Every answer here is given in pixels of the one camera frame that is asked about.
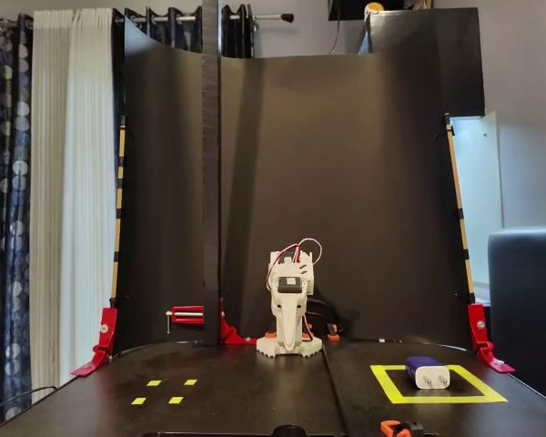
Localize red pole base bracket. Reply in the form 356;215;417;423
218;295;258;346

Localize white curtain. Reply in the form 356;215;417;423
29;7;119;404

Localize blue white USB charger block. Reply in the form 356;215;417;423
404;355;451;391

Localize red backdrop corner bracket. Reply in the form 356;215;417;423
466;303;516;375
70;307;119;378

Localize dark blue patterned curtain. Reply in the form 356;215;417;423
0;13;35;422

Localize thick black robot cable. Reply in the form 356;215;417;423
305;297;346;332

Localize silver curtain rod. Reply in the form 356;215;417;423
126;13;296;24

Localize black curved backdrop board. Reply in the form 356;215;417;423
112;6;487;361

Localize red white gripper servo cable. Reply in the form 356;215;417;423
279;238;324;268

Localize dark grommet curtain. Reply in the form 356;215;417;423
113;5;257;59

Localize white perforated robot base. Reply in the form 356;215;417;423
256;334;323;361

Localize yellow tape square outline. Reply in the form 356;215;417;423
369;363;510;405

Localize black vertical camera pole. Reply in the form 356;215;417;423
201;0;223;346

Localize red screw clamp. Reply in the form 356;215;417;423
165;305;207;336

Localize white cabinet door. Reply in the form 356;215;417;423
450;111;505;304

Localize long-handled orange black clamp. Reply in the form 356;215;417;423
379;421;425;437

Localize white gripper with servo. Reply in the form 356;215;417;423
270;272;311;352

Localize yellow black striped stick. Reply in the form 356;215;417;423
110;116;127;315
444;112;478;305

